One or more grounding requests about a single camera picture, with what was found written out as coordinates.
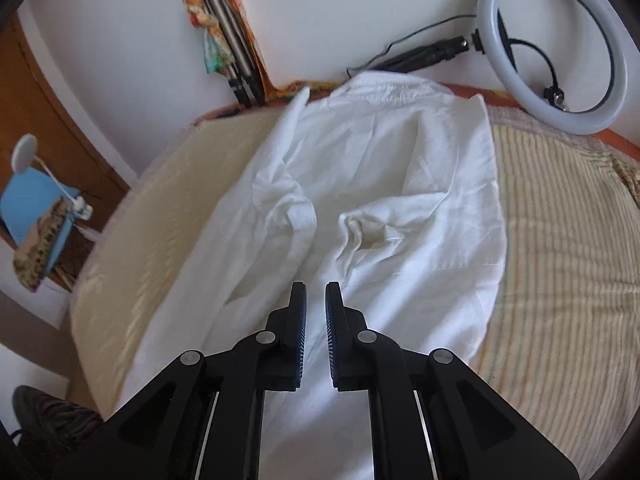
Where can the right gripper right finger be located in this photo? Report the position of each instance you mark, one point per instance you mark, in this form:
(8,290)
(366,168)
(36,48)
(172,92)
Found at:
(431,416)

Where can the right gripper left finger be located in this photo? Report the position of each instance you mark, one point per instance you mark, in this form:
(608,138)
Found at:
(201,416)

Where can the white shirt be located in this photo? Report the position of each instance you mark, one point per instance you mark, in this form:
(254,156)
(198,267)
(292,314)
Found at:
(387,187)

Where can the striped yellow green blanket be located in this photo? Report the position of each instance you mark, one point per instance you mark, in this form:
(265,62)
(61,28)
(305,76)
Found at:
(563,342)

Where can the black shoe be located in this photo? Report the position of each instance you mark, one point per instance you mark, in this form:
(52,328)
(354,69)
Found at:
(60,424)

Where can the leopard print cloth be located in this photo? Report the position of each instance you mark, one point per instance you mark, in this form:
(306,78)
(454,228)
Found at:
(33,254)

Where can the blue chair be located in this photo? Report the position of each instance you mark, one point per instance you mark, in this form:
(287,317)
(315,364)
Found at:
(26,197)

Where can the colourful orange cloth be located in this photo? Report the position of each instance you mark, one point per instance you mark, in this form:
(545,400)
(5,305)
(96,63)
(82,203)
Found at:
(216,55)

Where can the folded grey tripod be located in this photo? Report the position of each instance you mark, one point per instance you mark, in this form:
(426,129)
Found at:
(241,71)

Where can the black ring light stand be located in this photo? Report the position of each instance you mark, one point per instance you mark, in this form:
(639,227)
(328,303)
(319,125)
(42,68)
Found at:
(419,57)

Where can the white ring light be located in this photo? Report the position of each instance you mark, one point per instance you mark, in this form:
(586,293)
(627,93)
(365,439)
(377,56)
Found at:
(567,62)

